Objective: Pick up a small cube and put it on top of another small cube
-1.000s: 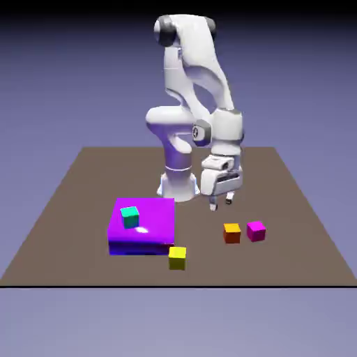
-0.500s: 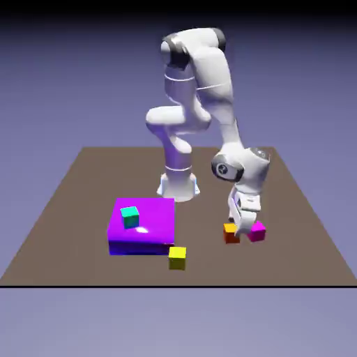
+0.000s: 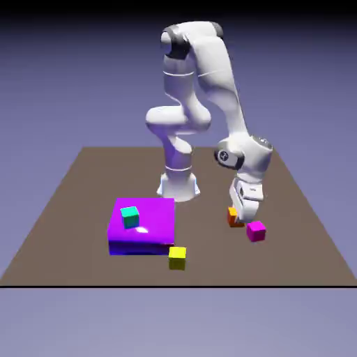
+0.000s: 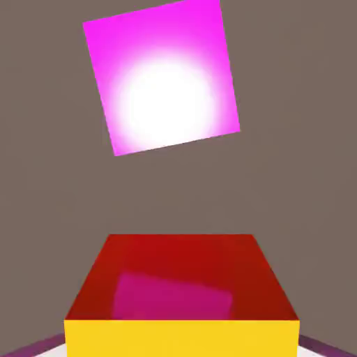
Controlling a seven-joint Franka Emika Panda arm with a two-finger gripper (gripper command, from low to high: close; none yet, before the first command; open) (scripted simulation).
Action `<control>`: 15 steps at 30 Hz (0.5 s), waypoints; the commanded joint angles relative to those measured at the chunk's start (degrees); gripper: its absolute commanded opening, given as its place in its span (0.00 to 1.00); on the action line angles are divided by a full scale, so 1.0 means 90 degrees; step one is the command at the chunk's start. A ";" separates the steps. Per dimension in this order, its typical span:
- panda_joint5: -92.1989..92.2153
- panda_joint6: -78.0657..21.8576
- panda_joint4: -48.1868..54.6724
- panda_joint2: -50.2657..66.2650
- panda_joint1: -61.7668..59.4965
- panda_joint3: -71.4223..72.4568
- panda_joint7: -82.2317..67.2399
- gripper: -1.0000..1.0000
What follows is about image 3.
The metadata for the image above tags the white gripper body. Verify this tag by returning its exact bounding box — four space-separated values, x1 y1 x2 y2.
233 195 261 224

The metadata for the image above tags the small orange cube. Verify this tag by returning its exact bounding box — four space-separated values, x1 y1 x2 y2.
227 206 245 228

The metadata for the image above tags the small magenta cube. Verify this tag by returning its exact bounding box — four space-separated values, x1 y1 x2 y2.
245 220 267 243

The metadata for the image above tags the small yellow cube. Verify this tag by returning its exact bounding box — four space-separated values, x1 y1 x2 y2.
168 246 188 271

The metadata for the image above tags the small teal cube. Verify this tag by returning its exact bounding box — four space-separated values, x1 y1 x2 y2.
120 206 140 230

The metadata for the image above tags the large purple box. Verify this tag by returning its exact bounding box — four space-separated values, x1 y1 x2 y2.
107 197 176 257

